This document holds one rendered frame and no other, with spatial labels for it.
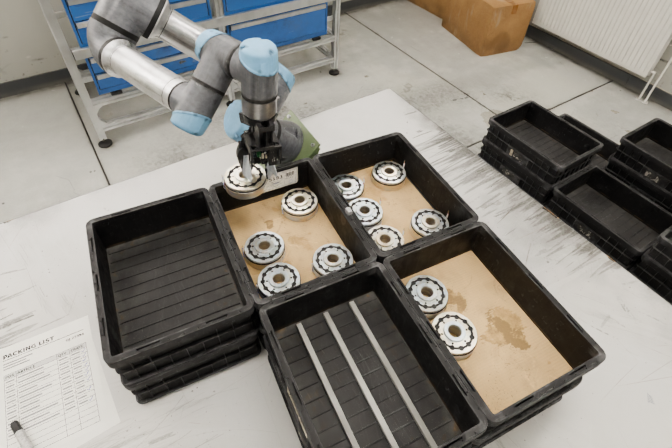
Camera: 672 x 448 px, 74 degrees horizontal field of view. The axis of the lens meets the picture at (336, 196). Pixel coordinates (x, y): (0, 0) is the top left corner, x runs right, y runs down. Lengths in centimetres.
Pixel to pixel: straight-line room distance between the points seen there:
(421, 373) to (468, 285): 27
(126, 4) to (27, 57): 247
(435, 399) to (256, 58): 77
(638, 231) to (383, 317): 141
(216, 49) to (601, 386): 117
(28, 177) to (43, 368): 183
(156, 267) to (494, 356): 83
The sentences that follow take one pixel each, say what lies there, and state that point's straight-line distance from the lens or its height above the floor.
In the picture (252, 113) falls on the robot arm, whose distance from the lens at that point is 96.
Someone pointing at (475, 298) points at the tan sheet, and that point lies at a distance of 117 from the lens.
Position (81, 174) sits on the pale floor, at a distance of 291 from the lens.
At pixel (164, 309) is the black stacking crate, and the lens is 115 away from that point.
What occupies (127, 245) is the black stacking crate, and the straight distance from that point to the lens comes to 129.
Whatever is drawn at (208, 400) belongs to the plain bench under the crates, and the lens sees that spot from 116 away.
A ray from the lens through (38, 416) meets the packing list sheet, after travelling 128.
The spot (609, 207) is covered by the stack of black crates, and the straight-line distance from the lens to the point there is 229.
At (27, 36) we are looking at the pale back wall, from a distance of 365.
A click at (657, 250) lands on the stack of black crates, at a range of 197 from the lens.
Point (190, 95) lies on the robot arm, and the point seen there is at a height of 125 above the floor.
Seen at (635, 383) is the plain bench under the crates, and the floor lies 70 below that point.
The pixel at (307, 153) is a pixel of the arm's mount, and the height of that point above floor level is 85.
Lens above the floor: 177
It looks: 46 degrees down
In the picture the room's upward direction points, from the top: 3 degrees clockwise
